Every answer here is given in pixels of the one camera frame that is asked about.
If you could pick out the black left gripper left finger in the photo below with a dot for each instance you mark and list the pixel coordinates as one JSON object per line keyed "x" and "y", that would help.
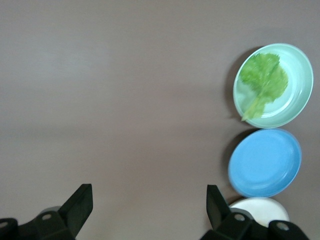
{"x": 77, "y": 212}

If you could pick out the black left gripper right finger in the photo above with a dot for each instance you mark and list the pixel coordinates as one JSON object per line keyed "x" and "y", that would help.
{"x": 220, "y": 212}

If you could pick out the green lettuce leaf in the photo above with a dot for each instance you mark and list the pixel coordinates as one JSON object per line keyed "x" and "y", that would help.
{"x": 265, "y": 77}

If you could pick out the cream white plate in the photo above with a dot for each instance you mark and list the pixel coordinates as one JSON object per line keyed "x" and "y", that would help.
{"x": 262, "y": 210}

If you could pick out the blue plate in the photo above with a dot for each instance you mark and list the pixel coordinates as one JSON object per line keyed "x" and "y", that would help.
{"x": 265, "y": 162}

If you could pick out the pale green plate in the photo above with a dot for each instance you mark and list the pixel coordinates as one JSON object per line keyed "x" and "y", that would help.
{"x": 297, "y": 82}

